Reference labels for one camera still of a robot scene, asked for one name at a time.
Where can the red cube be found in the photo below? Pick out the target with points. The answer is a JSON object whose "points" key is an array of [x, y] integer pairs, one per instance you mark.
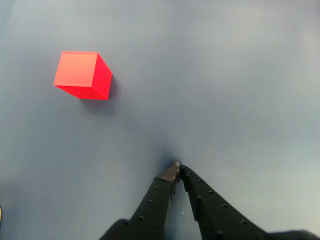
{"points": [[80, 72]]}

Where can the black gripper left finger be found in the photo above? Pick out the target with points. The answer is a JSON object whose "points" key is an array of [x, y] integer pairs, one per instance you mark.
{"points": [[150, 212]]}

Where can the dark grey table mat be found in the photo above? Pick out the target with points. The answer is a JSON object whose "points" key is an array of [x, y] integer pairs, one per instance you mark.
{"points": [[200, 87]]}

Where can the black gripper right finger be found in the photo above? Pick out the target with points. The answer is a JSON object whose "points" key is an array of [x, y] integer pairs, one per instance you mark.
{"points": [[212, 215]]}

